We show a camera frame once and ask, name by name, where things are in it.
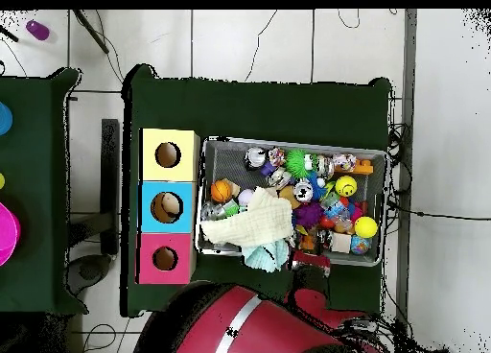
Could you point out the shallow clear mesh bin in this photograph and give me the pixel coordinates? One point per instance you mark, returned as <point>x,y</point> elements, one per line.
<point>226,165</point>

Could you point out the green fuzzy toy with eyes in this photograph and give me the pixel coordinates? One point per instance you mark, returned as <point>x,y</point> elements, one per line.
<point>296,163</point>

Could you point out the black rod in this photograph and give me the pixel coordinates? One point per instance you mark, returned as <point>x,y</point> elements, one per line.
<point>90,30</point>

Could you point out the silver crushed can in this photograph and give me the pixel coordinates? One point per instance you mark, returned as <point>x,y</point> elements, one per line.
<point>255,157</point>

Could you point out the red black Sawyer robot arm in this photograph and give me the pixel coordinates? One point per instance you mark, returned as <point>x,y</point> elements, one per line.
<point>261,326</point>

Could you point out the black crushed soda can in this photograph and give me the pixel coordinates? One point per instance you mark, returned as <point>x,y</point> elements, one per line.
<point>303,190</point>

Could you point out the yellow smiley face ball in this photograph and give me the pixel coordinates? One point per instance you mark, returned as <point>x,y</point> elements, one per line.
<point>345,186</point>

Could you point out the purple spiky ball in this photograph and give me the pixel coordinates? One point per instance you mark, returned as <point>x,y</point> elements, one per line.
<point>308,214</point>

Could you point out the small white baseball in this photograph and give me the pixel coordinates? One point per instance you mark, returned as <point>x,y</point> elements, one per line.
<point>245,196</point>

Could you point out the cream waffle cloth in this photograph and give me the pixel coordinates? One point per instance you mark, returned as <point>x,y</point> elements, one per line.
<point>257,220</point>

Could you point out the black upright panel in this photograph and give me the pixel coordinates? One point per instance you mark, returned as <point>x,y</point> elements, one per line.
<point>110,176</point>

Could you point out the small yellow ball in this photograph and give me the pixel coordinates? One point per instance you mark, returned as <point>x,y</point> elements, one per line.
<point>1,181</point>

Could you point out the magenta plastic bowl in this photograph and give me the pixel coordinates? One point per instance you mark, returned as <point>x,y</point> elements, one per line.
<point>7,234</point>

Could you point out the plain yellow ball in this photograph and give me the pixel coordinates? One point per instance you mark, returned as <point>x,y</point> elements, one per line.
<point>365,227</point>

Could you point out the wooden box with three holes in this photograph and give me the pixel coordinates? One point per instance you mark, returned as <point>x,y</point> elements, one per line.
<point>168,172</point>

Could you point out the purple bottle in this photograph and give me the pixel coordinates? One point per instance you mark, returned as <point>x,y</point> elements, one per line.
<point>37,30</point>

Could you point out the dark green side table cloth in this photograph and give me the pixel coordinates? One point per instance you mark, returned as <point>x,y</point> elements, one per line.
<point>34,138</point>

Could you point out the light teal cloth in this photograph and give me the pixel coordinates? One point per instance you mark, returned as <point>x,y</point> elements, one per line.
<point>264,257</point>

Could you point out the small orange basketball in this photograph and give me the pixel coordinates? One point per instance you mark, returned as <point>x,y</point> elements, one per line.
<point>221,191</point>

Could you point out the blue plastic cup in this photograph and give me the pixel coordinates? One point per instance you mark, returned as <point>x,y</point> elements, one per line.
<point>4,119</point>

